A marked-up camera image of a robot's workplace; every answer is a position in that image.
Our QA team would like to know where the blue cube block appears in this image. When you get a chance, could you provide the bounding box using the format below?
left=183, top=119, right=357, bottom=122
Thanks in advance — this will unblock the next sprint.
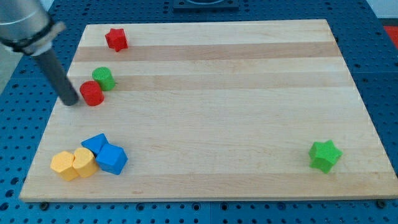
left=96, top=144, right=127, bottom=175

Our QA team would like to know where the red star block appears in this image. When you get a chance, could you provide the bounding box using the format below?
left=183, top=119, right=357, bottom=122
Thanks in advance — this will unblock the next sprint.
left=105, top=29, right=129, bottom=52

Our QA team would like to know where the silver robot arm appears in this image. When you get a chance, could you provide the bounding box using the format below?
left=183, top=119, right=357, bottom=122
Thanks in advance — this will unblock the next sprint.
left=1, top=0, right=66, bottom=56

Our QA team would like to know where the blue triangle block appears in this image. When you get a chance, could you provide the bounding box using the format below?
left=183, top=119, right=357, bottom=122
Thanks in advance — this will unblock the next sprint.
left=81, top=133, right=108, bottom=156

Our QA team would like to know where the yellow hexagon block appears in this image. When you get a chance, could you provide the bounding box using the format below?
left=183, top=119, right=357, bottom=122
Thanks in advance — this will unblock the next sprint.
left=50, top=151, right=79, bottom=181

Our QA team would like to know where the green star block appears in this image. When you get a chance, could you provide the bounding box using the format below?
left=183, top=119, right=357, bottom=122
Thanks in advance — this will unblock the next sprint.
left=308, top=140, right=343, bottom=174

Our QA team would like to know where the green cylinder block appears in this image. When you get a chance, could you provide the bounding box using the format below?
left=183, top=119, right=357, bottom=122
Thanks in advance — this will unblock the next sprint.
left=92, top=67, right=116, bottom=91

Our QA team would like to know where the yellow cylinder block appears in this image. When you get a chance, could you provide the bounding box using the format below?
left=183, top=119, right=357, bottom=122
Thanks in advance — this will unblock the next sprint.
left=73, top=147, right=99, bottom=178

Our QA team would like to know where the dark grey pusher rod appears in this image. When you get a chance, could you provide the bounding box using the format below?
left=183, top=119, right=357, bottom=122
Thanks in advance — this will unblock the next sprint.
left=33, top=48, right=79, bottom=106

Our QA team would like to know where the wooden board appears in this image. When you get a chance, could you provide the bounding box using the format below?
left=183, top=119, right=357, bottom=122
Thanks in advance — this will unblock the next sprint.
left=20, top=19, right=397, bottom=202

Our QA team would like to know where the red cylinder block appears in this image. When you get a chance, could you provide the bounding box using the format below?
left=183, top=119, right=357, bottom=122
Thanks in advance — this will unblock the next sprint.
left=80, top=81, right=104, bottom=106

